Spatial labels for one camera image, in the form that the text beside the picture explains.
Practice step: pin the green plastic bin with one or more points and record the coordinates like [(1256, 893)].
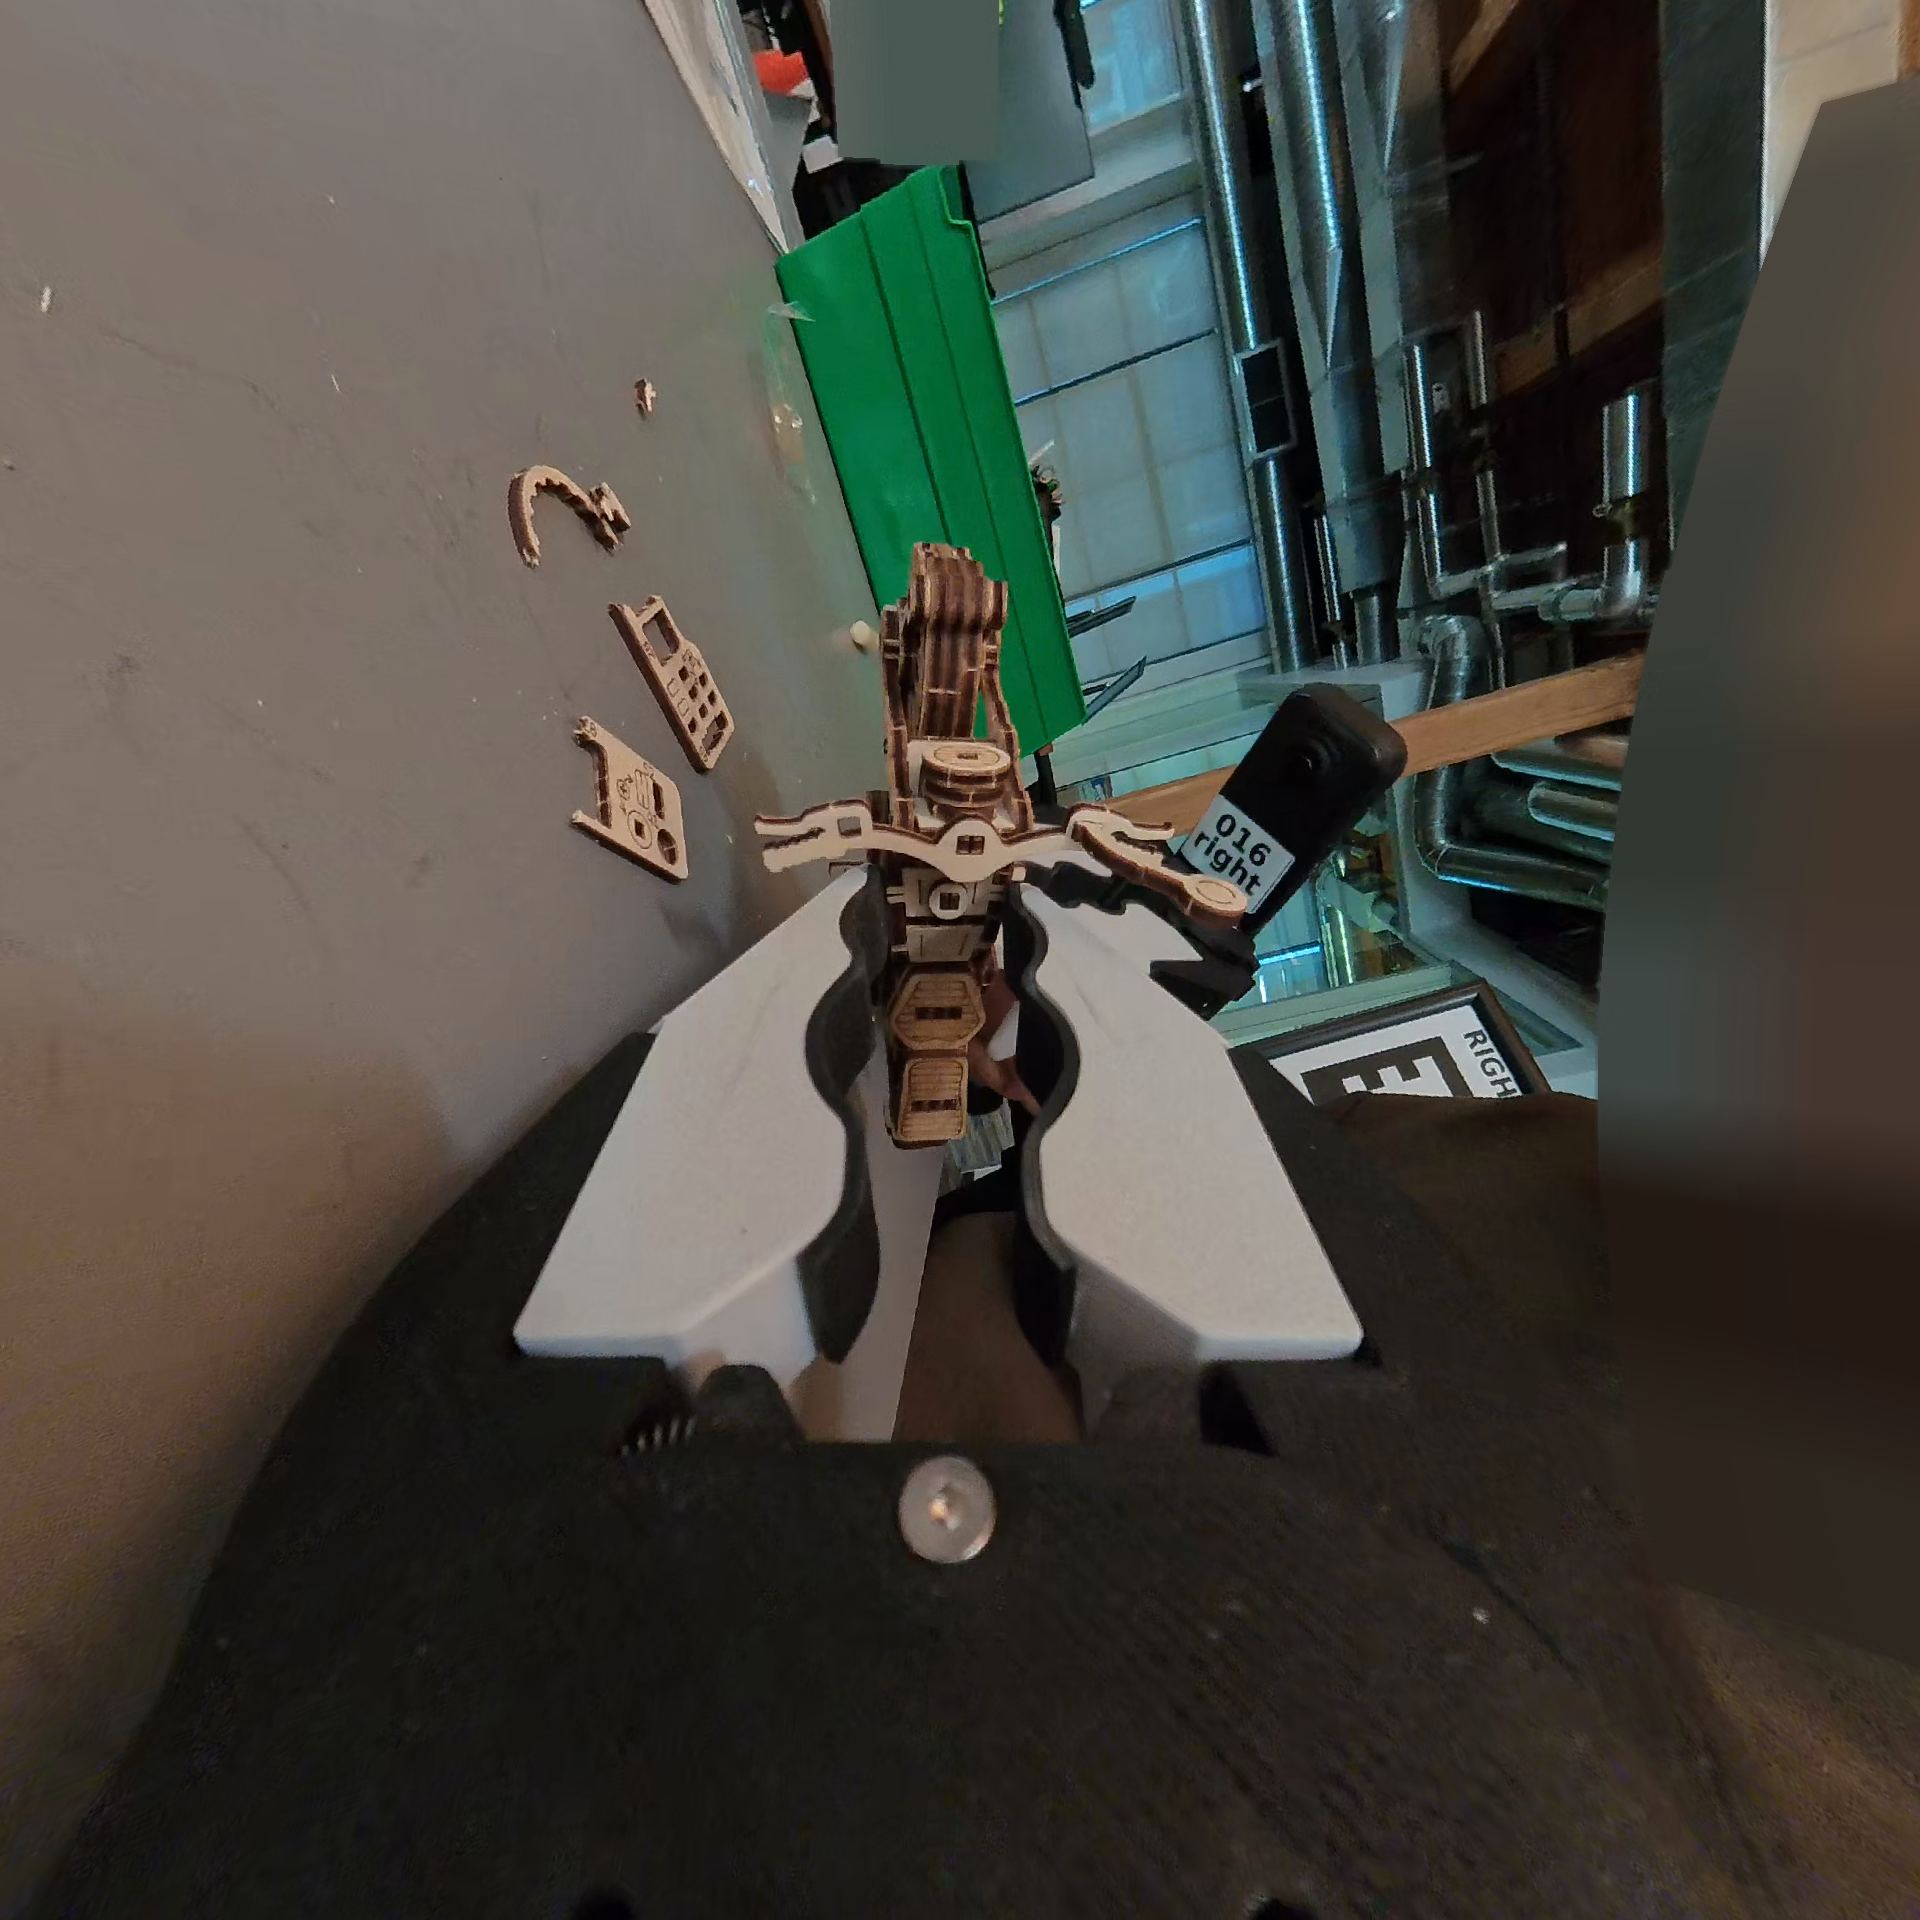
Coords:
[(915, 405)]

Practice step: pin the rectangular grid wooden piece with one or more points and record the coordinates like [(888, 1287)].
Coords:
[(674, 682)]

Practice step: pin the black white framed sign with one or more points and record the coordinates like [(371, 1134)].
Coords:
[(1441, 1060)]

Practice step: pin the silver ventilation duct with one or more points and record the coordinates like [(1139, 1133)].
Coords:
[(1243, 225)]

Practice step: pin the wooden beam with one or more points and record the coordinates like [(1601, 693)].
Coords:
[(1500, 722)]

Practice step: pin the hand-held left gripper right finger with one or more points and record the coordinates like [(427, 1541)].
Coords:
[(1185, 1185)]

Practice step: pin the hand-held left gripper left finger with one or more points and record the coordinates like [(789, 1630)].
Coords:
[(704, 1171)]

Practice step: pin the toothed curved wooden piece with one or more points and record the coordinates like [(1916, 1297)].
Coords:
[(529, 518)]

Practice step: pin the flat notched wooden piece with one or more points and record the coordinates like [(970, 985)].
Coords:
[(638, 820)]

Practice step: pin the metal pipe assembly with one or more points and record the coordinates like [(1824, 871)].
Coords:
[(1516, 571)]

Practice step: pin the wooden motorcycle model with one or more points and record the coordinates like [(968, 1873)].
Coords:
[(937, 705)]

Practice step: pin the grey desk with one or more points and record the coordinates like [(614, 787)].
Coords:
[(299, 451)]

